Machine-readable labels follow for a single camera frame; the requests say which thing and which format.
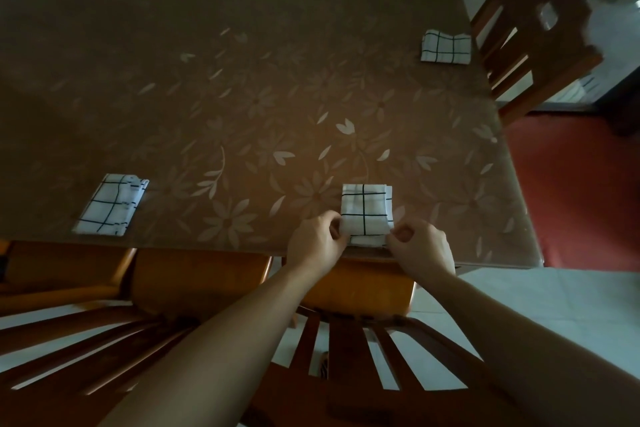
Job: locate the person's right hand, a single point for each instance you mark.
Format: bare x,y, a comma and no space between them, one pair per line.
425,251

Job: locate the person's left hand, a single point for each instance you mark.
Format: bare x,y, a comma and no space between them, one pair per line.
312,244

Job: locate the person's right fingers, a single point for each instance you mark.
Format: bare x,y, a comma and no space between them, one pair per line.
400,236

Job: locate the person's left fingers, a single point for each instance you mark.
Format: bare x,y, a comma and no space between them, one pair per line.
334,226

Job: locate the white checked napkin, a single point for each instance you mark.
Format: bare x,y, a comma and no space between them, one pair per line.
365,211
445,47
110,204

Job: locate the person's right forearm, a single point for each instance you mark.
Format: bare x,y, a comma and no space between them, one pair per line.
525,356

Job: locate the person's left forearm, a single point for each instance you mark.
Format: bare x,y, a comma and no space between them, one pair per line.
225,341

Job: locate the wooden dining chair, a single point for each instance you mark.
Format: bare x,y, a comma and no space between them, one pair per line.
60,266
165,286
540,36
360,381

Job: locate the brown floral tablecloth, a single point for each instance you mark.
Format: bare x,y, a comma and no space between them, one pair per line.
240,106

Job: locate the red floor rug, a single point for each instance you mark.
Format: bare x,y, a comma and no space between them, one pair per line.
585,191

